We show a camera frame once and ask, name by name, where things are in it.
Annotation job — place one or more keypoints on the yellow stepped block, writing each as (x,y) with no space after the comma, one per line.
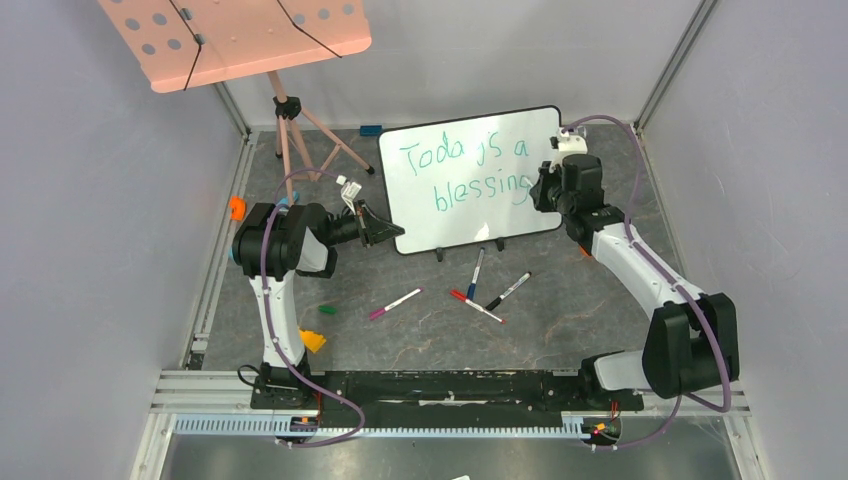
(312,341)

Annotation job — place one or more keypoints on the blue capped whiteboard marker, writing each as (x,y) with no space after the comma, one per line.
(470,292)

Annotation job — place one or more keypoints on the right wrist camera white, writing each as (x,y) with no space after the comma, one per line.
(566,143)

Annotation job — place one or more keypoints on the white whiteboard black frame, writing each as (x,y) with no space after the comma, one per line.
(466,181)

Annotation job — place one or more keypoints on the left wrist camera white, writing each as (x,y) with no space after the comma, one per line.
(349,190)

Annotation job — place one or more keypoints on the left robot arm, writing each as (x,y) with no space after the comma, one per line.
(274,245)

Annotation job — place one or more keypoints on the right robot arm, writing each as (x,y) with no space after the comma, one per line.
(691,348)

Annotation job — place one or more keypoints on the orange piece left edge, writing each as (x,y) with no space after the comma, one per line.
(238,208)

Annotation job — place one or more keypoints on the blue cylinder tube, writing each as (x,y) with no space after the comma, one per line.
(286,202)

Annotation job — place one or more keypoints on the magenta capped whiteboard marker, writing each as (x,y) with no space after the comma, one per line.
(385,309)

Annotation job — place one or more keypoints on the blue lego brick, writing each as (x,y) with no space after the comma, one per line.
(370,130)

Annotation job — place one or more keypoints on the pink music stand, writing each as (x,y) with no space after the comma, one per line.
(190,43)

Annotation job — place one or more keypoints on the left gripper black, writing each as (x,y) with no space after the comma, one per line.
(375,230)

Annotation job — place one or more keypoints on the black capped whiteboard marker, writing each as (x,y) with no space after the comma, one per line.
(492,305)

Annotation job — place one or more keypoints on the red capped whiteboard marker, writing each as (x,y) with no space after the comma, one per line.
(462,298)

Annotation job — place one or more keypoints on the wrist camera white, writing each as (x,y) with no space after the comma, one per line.
(566,143)
(349,190)

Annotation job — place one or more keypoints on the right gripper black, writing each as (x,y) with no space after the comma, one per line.
(545,189)

